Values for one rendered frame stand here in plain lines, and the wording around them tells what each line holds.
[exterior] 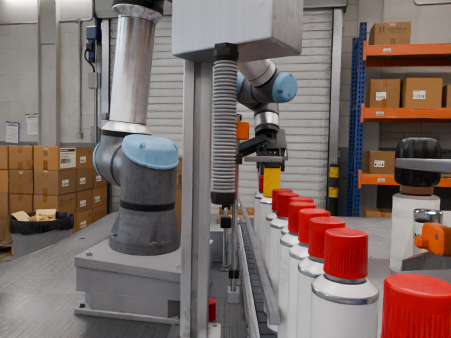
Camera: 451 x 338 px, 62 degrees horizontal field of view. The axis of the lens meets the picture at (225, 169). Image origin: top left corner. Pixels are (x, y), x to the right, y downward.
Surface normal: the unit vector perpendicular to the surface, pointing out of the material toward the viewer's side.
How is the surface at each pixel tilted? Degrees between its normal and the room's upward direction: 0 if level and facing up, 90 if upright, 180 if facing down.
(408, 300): 90
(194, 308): 90
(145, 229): 77
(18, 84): 90
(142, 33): 94
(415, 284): 3
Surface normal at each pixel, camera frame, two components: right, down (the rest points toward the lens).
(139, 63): 0.50, 0.13
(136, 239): -0.05, -0.21
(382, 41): -0.18, 0.07
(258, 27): -0.58, 0.03
